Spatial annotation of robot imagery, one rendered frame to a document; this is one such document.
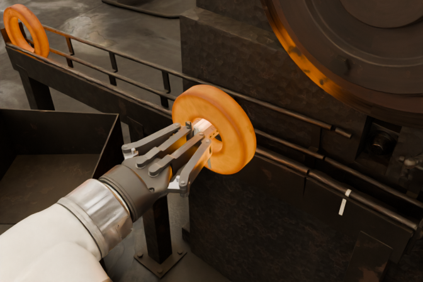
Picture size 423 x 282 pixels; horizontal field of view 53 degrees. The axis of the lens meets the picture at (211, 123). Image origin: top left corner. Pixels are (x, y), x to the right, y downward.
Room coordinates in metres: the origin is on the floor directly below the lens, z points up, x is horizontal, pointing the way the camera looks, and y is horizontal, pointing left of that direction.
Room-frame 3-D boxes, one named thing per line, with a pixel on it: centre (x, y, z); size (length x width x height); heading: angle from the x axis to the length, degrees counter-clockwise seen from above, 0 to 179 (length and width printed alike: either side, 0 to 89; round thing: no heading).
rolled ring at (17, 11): (1.23, 0.58, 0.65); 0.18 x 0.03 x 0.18; 53
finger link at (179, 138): (0.47, 0.07, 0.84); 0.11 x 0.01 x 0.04; 142
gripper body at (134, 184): (0.41, 0.10, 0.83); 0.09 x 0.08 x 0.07; 140
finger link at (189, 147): (0.46, 0.05, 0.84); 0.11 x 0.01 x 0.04; 139
